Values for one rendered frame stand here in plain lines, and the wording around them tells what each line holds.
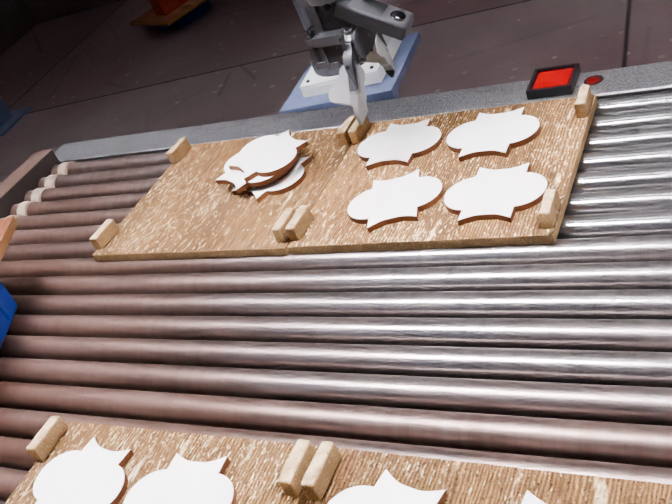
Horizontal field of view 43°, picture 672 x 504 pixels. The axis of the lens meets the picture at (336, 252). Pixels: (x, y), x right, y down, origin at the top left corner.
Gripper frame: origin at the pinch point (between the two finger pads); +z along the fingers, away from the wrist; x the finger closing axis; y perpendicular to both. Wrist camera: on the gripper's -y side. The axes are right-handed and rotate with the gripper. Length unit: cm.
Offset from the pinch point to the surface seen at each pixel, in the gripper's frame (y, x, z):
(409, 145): -2.7, 1.6, 8.0
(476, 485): -31, 64, 9
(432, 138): -6.4, 0.1, 8.0
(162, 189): 47.8, 6.2, 9.1
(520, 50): 51, -222, 103
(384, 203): -4.0, 17.4, 8.0
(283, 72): 183, -240, 103
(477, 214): -19.8, 21.5, 8.0
